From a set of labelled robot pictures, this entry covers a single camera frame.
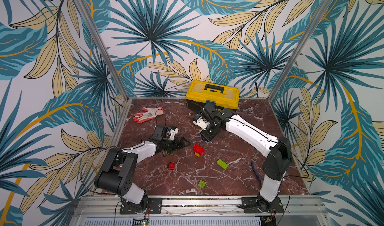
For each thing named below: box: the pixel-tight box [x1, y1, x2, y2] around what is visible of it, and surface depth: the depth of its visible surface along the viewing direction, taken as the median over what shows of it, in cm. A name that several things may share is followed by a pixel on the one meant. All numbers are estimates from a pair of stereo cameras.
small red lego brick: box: [168, 162, 175, 170], surface depth 88 cm
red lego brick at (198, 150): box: [193, 144, 205, 156], surface depth 88 cm
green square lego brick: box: [198, 180, 207, 189], surface depth 81 cm
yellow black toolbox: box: [186, 80, 240, 111], surface depth 102 cm
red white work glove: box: [133, 106, 165, 124], surface depth 111 cm
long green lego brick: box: [216, 158, 229, 170], surface depth 89 cm
